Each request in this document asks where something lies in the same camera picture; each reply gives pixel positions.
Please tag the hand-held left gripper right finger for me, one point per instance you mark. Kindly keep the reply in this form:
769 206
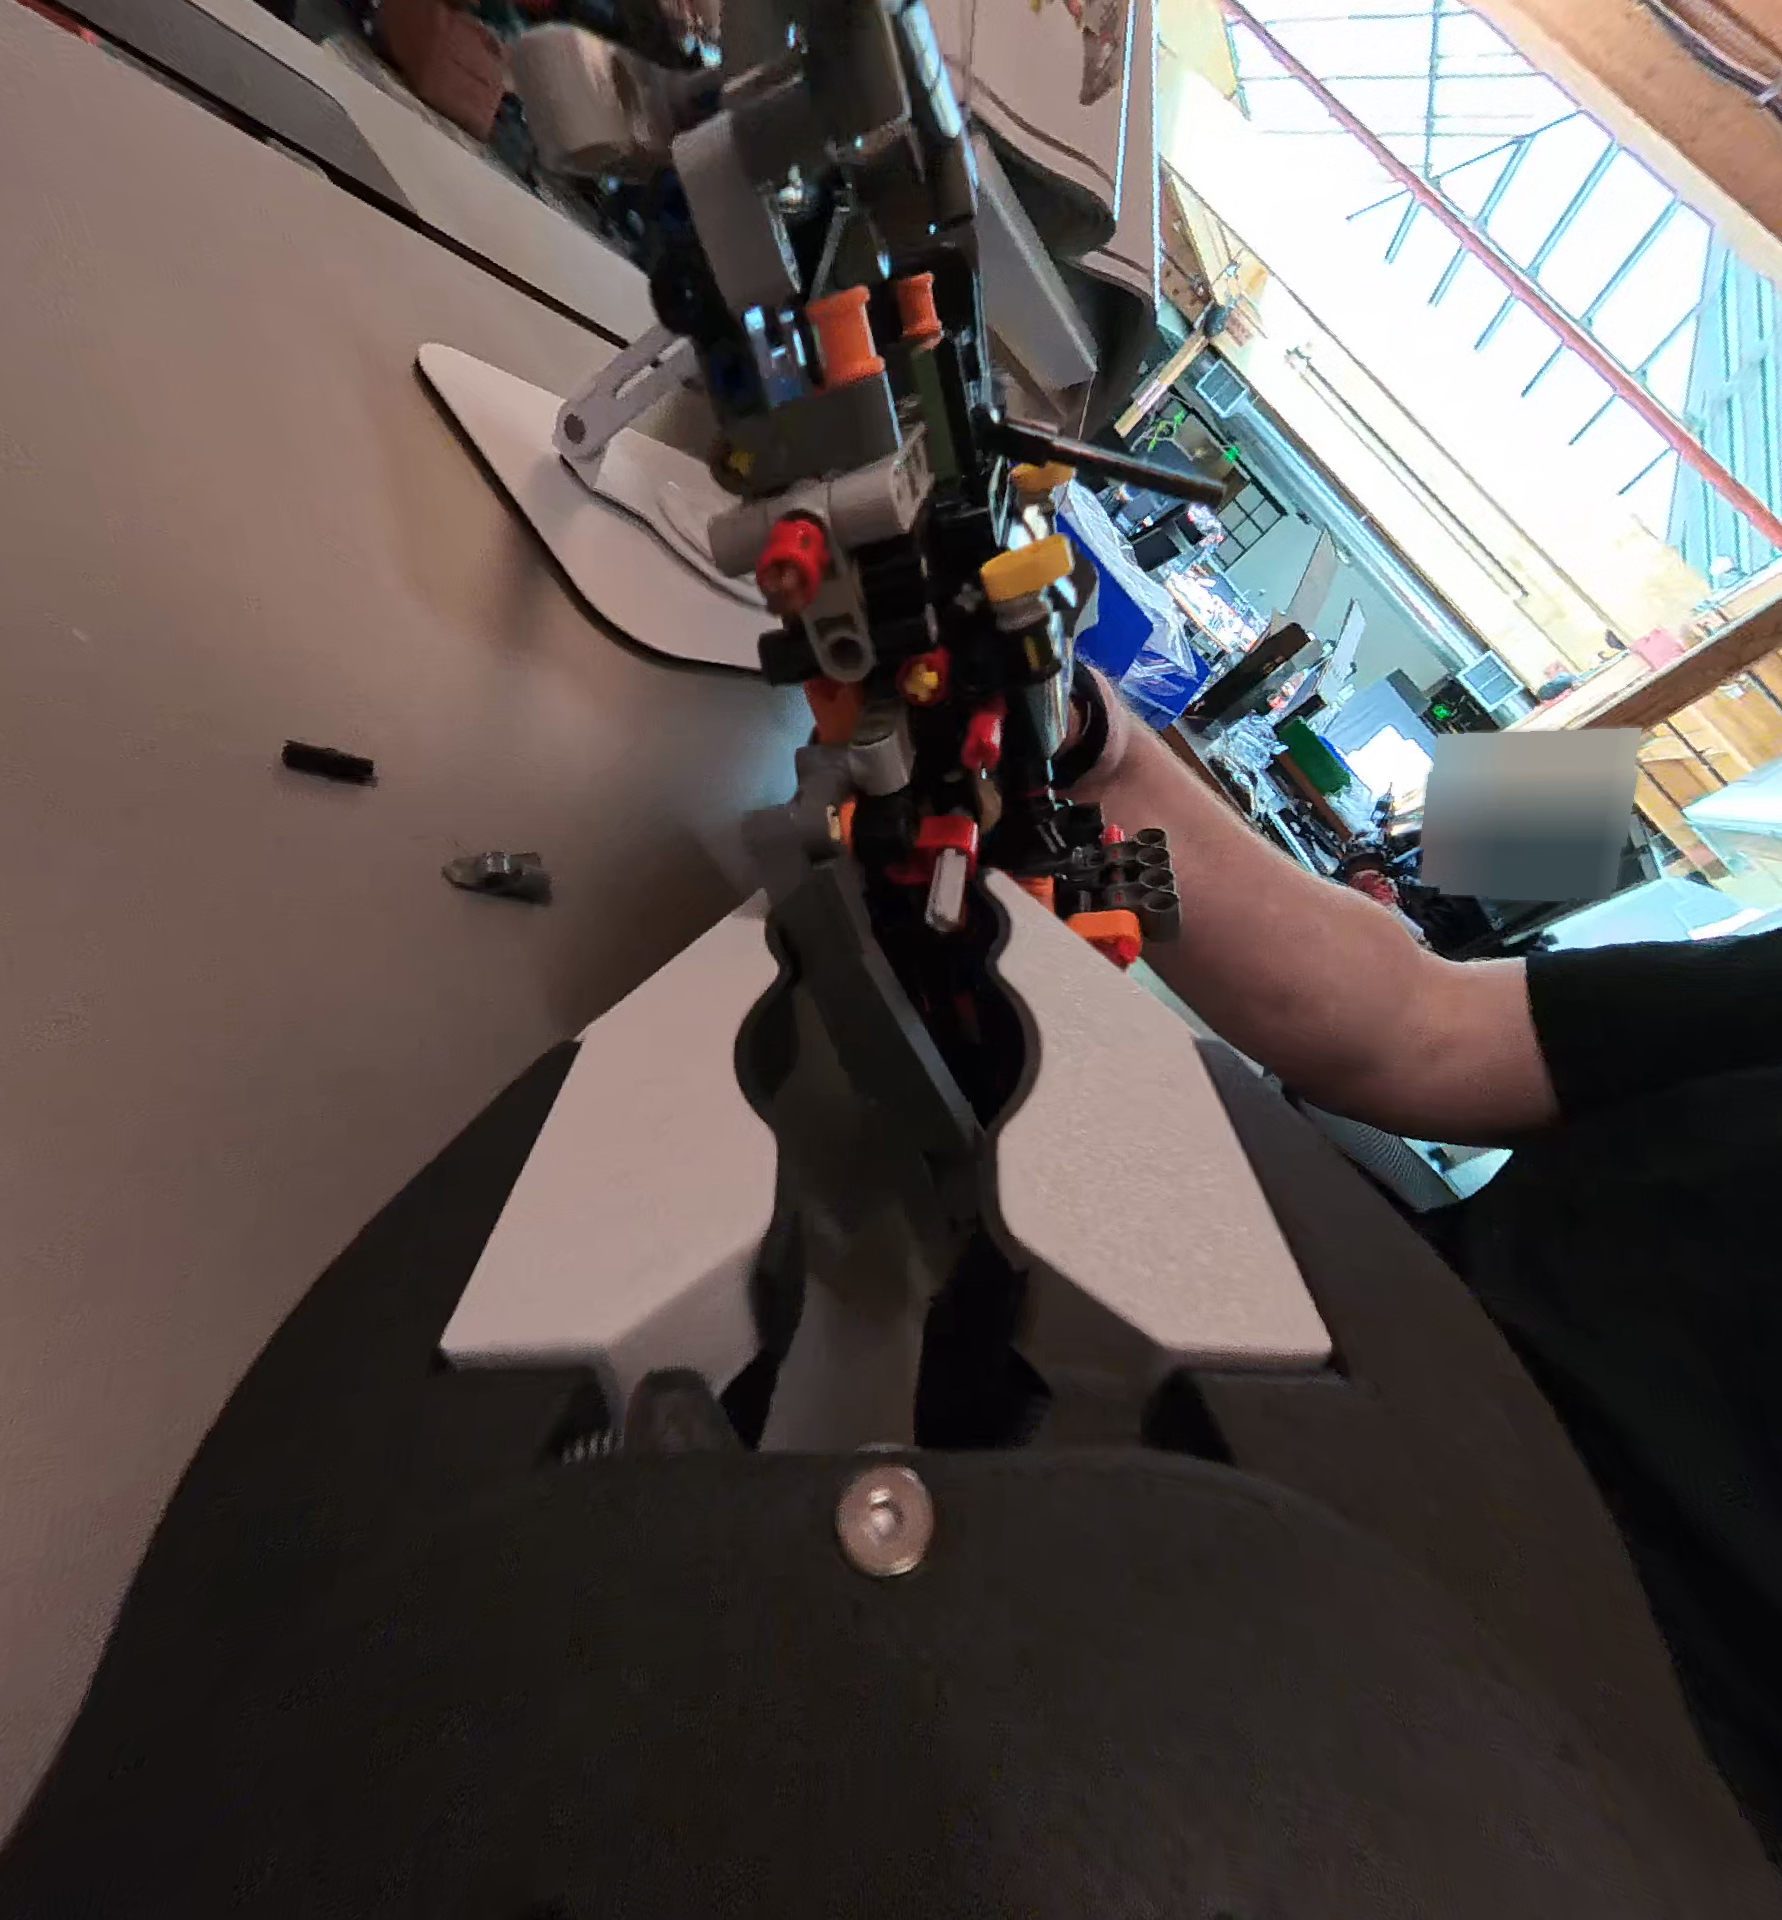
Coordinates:
1146 1201

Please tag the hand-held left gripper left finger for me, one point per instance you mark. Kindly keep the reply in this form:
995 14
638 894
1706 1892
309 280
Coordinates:
622 1201

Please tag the lego car model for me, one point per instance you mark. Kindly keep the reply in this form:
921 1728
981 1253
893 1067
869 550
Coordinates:
862 422

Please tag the lego instruction booklet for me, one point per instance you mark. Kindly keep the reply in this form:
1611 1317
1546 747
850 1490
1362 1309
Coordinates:
1049 91

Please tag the person's right forearm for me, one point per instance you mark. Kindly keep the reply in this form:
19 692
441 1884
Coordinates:
1327 976

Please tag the grey curved lego piece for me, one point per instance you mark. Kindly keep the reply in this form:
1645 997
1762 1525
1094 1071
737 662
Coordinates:
499 876

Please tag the black lego pin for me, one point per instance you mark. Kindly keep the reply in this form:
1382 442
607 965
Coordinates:
330 762

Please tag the person's right hand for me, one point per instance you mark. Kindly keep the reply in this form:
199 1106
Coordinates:
1124 751

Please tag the green plastic bin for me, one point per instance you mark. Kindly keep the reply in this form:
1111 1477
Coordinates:
1314 759

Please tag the blue plastic bin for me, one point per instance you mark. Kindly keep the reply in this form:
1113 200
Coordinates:
1116 615

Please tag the white book stand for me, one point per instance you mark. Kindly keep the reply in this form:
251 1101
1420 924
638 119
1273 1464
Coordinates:
592 526

